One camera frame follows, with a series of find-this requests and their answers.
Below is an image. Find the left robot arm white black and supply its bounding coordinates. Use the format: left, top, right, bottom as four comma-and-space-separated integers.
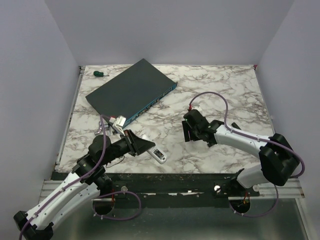
13, 130, 156, 240

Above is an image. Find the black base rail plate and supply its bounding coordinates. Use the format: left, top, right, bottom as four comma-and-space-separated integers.
94, 173, 275, 211

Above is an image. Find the white remote control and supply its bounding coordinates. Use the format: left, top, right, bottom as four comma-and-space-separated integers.
147, 142, 167, 165

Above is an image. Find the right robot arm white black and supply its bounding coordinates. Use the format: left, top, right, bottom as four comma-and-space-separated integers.
182, 109, 301, 196

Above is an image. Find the green handled screwdriver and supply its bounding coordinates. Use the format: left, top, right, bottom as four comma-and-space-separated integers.
93, 70, 109, 78

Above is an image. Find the black rectangular bar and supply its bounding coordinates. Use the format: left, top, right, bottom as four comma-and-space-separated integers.
231, 122, 241, 130

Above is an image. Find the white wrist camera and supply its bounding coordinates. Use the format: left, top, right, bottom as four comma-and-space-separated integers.
188, 105, 203, 113
109, 115, 126, 136

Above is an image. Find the dark network switch blue front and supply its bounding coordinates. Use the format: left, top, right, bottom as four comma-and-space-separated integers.
85, 59, 178, 127

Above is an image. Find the AAA battery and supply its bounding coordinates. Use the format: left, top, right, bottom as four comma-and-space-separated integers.
154, 149, 165, 160

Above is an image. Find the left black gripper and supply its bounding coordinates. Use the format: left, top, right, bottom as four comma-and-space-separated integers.
101, 129, 156, 165

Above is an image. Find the chrome metal fitting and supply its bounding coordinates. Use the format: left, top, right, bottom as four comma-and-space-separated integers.
94, 121, 109, 136

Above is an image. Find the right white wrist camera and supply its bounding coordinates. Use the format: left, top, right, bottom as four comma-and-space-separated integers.
188, 105, 203, 113

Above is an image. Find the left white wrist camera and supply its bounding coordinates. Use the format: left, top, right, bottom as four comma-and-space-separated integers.
109, 115, 126, 136

